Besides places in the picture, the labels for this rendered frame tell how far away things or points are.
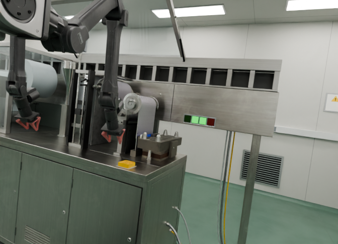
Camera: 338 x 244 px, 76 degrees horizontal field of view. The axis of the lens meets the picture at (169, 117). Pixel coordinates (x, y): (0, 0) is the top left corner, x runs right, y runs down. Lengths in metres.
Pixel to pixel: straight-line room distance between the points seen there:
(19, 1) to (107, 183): 1.00
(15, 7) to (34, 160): 1.30
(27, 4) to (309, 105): 3.78
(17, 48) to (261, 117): 1.45
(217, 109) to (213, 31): 2.81
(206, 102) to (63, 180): 1.10
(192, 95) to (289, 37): 2.72
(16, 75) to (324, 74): 3.81
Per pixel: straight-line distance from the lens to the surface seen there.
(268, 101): 1.59
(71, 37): 0.71
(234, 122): 1.60
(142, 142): 1.43
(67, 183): 1.56
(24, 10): 0.61
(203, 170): 4.16
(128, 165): 1.23
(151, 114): 1.62
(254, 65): 1.63
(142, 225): 1.29
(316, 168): 4.06
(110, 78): 1.02
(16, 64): 1.31
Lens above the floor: 1.27
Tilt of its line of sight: 3 degrees down
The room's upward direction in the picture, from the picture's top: 7 degrees clockwise
